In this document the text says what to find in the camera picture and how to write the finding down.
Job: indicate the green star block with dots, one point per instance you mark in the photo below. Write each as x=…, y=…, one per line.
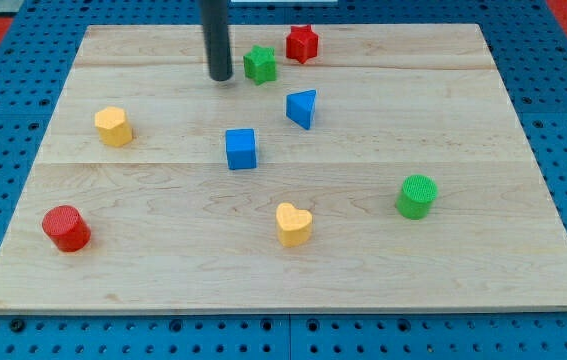
x=260, y=64

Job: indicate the red star block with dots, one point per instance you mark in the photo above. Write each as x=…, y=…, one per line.
x=302, y=43

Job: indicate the yellow heart block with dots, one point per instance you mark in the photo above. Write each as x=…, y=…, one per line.
x=294, y=226

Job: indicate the blue cube block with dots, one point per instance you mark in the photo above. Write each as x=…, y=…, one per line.
x=240, y=149

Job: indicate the blue triangle block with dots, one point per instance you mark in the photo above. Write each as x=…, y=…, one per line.
x=300, y=107

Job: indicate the light wooden board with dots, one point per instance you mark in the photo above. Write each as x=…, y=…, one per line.
x=174, y=231

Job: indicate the green cylinder block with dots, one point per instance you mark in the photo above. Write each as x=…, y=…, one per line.
x=417, y=194

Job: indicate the yellow hexagon block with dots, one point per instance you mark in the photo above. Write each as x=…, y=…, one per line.
x=113, y=127

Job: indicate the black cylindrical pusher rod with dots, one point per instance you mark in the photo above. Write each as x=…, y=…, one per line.
x=215, y=27

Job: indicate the red cylinder block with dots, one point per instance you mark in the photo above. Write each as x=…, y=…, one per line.
x=66, y=228

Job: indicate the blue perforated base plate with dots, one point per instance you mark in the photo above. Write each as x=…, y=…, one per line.
x=38, y=41

